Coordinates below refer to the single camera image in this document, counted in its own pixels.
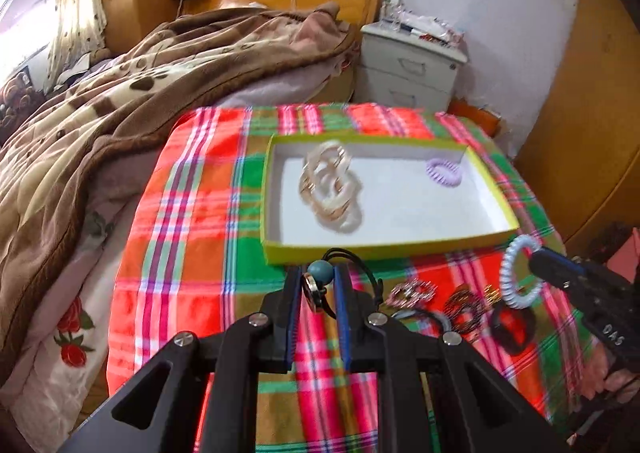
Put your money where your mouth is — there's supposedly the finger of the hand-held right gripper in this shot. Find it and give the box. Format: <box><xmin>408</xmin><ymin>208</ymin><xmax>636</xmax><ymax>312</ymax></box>
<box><xmin>528</xmin><ymin>249</ymin><xmax>588</xmax><ymax>290</ymax></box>

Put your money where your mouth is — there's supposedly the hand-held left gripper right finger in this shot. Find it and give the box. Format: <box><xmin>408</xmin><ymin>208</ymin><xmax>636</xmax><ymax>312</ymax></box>
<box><xmin>334</xmin><ymin>264</ymin><xmax>571</xmax><ymax>453</ymax></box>

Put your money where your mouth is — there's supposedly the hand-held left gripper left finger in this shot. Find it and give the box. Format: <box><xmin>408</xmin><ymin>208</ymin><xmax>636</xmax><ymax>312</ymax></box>
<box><xmin>60</xmin><ymin>265</ymin><xmax>306</xmax><ymax>453</ymax></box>

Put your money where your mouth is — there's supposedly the light blue coil hair tie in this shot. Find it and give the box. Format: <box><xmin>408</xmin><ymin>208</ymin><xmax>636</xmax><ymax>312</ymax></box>
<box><xmin>500</xmin><ymin>235</ymin><xmax>545</xmax><ymax>309</ymax></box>

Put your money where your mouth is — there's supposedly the black hair tie with charm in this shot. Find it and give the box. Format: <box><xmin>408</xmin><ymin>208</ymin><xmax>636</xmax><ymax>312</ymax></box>
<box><xmin>301</xmin><ymin>248</ymin><xmax>383</xmax><ymax>320</ymax></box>

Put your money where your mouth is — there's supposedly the rhinestone heart hair clip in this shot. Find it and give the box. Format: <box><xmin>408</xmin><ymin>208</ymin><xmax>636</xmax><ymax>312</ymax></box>
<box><xmin>387</xmin><ymin>279</ymin><xmax>437</xmax><ymax>309</ymax></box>

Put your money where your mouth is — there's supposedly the grey hair tie gold charm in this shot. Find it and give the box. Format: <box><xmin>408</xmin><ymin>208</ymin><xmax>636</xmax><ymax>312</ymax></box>
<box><xmin>390</xmin><ymin>309</ymin><xmax>453</xmax><ymax>334</ymax></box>

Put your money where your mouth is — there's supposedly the black smart band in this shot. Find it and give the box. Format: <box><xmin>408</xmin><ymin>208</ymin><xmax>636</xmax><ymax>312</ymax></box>
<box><xmin>490</xmin><ymin>305</ymin><xmax>537</xmax><ymax>354</ymax></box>

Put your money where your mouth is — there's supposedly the dark red bead bracelet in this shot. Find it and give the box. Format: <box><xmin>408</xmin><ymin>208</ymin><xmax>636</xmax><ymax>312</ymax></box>
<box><xmin>444</xmin><ymin>285</ymin><xmax>493</xmax><ymax>334</ymax></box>

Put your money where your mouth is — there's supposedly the cream pearl hair claw clip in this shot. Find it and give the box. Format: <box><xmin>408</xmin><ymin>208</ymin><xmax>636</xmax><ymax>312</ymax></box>
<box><xmin>299</xmin><ymin>139</ymin><xmax>363</xmax><ymax>234</ymax></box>

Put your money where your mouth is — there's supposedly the green-edged white cardboard box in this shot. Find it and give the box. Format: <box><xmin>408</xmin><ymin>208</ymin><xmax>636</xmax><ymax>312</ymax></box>
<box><xmin>262</xmin><ymin>130</ymin><xmax>521</xmax><ymax>266</ymax></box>

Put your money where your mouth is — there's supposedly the purple coil hair tie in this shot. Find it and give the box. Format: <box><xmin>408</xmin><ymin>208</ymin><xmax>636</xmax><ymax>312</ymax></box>
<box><xmin>426</xmin><ymin>158</ymin><xmax>463</xmax><ymax>186</ymax></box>

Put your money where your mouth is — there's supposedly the person's right hand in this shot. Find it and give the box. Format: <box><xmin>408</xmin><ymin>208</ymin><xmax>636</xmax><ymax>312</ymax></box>
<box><xmin>592</xmin><ymin>345</ymin><xmax>638</xmax><ymax>401</ymax></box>

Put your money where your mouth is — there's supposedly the red green plaid cloth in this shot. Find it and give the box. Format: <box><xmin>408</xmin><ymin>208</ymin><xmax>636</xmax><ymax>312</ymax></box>
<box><xmin>107</xmin><ymin>103</ymin><xmax>568</xmax><ymax>453</ymax></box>

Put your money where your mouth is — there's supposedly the wooden wardrobe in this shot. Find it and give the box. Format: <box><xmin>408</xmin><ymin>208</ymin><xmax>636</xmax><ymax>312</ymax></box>
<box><xmin>515</xmin><ymin>0</ymin><xmax>640</xmax><ymax>244</ymax></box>

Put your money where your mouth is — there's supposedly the grey nightstand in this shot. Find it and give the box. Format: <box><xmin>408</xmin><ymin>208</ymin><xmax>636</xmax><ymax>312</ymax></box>
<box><xmin>356</xmin><ymin>22</ymin><xmax>468</xmax><ymax>113</ymax></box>

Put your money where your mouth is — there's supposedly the pale pink blanket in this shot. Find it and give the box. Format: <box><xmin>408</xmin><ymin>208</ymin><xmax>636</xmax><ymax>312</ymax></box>
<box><xmin>215</xmin><ymin>50</ymin><xmax>353</xmax><ymax>109</ymax></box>

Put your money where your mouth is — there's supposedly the white floral bed sheet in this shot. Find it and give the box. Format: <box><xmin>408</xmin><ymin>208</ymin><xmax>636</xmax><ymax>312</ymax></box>
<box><xmin>10</xmin><ymin>210</ymin><xmax>143</xmax><ymax>439</ymax></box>

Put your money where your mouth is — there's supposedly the clutter pile on nightstand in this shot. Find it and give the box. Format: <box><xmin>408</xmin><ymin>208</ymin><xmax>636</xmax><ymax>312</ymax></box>
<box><xmin>400</xmin><ymin>12</ymin><xmax>467</xmax><ymax>48</ymax></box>

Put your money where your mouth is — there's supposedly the brown paw print blanket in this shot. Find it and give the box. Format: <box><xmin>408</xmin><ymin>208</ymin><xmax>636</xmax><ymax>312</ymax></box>
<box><xmin>0</xmin><ymin>0</ymin><xmax>361</xmax><ymax>384</ymax></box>

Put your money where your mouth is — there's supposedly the clear glass container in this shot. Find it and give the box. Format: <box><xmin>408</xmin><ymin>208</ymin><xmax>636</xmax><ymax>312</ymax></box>
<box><xmin>380</xmin><ymin>0</ymin><xmax>407</xmax><ymax>30</ymax></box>

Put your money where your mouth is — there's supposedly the brown plush toy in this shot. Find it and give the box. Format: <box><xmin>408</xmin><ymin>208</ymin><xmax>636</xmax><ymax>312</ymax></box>
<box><xmin>0</xmin><ymin>72</ymin><xmax>37</xmax><ymax>134</ymax></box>

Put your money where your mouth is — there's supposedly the dotted cream curtain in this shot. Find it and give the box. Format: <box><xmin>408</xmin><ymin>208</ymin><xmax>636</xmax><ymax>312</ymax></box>
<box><xmin>47</xmin><ymin>0</ymin><xmax>108</xmax><ymax>84</ymax></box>

